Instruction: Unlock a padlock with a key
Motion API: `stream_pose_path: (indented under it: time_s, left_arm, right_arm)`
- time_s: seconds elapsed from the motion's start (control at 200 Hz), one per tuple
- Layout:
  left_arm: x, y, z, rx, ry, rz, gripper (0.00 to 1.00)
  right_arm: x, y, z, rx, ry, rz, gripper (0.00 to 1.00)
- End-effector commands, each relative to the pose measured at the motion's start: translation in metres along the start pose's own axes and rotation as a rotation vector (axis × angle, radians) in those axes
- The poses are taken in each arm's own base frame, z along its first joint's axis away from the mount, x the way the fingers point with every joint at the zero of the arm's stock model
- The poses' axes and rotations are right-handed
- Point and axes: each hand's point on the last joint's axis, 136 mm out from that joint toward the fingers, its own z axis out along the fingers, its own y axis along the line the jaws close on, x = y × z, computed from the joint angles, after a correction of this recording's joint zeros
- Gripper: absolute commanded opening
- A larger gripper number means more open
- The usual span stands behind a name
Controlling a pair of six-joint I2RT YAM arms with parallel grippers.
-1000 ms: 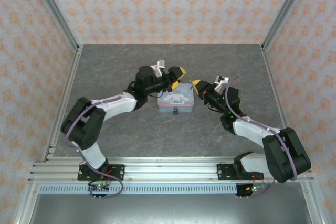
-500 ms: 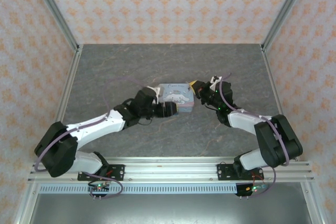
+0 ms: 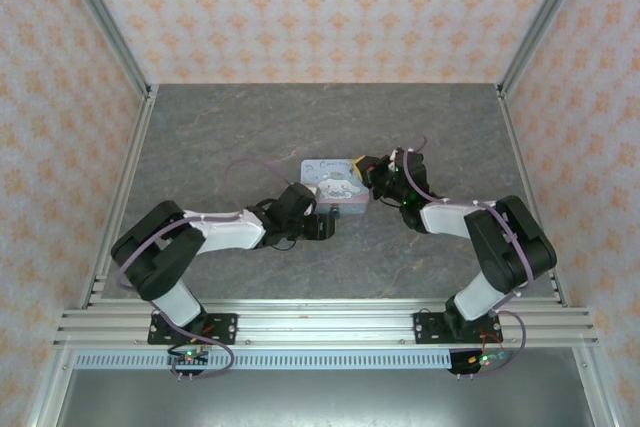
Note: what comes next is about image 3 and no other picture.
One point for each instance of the aluminium table side rail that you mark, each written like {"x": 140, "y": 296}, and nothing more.
{"x": 132, "y": 172}
{"x": 525, "y": 147}

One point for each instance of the grey metal shelf panel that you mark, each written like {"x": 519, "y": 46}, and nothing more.
{"x": 325, "y": 399}

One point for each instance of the long aluminium cross rail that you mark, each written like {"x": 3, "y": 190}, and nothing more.
{"x": 325, "y": 319}

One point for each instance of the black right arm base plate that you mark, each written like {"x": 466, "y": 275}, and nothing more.
{"x": 425, "y": 327}

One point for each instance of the pastel cartoon tin box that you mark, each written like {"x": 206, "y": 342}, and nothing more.
{"x": 330, "y": 187}

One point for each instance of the small blue padlock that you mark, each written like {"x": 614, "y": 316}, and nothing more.
{"x": 335, "y": 215}

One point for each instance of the aluminium corner post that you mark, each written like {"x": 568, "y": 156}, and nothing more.
{"x": 545, "y": 22}
{"x": 105, "y": 22}

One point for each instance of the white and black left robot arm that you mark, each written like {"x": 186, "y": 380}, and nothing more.
{"x": 225, "y": 234}

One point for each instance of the small yellow object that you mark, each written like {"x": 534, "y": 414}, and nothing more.
{"x": 358, "y": 165}

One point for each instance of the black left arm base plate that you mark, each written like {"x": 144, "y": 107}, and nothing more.
{"x": 225, "y": 327}

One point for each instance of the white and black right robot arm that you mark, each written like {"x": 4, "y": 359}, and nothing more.
{"x": 450, "y": 219}

